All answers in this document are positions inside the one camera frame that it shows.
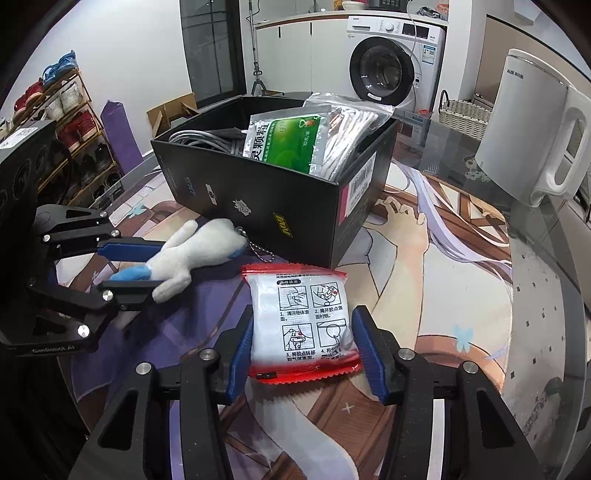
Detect red and white packet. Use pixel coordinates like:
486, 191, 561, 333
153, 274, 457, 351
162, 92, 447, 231
241, 264, 362, 384

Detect white and blue plush toy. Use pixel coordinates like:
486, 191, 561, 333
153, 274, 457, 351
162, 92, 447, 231
111, 218, 273, 304

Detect red sneakers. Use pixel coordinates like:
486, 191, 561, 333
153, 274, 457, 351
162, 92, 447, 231
13, 78, 47, 114

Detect brown cardboard box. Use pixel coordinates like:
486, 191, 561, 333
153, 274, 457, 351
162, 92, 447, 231
147, 92, 208, 134

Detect white sneakers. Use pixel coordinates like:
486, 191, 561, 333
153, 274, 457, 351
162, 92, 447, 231
44, 83, 90, 118

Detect white base cabinet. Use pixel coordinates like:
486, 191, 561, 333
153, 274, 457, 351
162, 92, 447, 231
255, 11, 352, 100

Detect grey cable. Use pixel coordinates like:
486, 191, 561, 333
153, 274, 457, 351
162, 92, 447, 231
168, 128, 252, 155

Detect dark glass door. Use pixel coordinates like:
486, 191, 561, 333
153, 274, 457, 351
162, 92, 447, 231
180, 0, 245, 104

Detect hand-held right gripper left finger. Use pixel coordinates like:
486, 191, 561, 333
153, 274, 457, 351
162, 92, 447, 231
81, 318, 256, 480

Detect floor mop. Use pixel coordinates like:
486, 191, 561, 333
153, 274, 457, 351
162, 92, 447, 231
249, 0, 269, 97

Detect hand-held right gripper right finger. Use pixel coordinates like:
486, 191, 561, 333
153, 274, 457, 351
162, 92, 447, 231
352, 305, 539, 480

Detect black cardboard storage box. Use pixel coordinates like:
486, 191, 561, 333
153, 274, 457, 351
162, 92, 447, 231
151, 95, 399, 269

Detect green and white medicine packet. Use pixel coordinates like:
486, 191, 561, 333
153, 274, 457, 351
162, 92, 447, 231
242, 111, 324, 175

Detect white electric kettle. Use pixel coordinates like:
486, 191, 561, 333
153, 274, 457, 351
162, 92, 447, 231
475, 47, 591, 208

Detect stack of silver sachets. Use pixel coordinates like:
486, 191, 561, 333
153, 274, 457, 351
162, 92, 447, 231
305, 91, 395, 183

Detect white washing machine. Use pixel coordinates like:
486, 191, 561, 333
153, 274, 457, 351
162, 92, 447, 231
345, 17, 448, 114

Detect printed desk mat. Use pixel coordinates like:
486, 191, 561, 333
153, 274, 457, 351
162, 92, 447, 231
69, 159, 513, 480

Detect wooden shoe rack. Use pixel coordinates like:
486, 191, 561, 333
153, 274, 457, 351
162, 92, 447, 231
0, 51, 125, 208

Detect purple yoga mat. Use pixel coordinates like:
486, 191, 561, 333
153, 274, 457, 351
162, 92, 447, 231
100, 99, 144, 175

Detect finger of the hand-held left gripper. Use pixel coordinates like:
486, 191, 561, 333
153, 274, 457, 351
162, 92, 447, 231
27, 276, 160, 343
32, 205, 165, 265

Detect blue sneakers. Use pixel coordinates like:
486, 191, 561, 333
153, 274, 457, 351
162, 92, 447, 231
42, 51, 77, 85

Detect pile of clothes on washer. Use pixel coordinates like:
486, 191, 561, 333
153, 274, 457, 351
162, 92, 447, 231
416, 4, 450, 22

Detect white wicker basket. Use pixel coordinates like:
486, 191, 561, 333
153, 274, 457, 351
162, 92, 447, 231
438, 90, 492, 139

